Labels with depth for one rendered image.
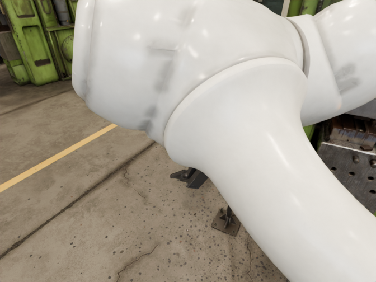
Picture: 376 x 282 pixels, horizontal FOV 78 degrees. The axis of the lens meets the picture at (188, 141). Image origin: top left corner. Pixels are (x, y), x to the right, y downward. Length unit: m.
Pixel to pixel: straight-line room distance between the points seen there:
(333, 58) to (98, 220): 2.03
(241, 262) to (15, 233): 1.74
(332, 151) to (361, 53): 1.22
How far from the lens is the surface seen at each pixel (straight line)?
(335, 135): 1.46
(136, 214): 2.08
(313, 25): 0.25
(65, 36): 5.26
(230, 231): 1.96
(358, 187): 1.59
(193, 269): 1.80
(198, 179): 0.43
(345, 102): 0.26
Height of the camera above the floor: 1.61
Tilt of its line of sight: 35 degrees down
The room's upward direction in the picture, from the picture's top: straight up
